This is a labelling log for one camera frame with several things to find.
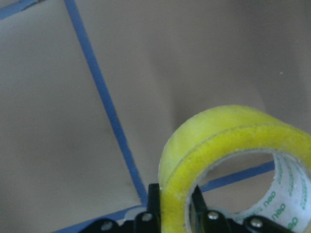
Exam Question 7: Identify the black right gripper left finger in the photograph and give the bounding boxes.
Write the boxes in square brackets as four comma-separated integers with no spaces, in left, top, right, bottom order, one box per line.
[134,183,161,233]

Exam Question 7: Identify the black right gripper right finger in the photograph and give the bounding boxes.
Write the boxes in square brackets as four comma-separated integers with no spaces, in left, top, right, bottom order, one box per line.
[189,186,232,233]

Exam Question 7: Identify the yellow tape roll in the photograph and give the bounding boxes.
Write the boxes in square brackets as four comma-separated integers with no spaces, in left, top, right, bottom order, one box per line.
[158,105,311,233]

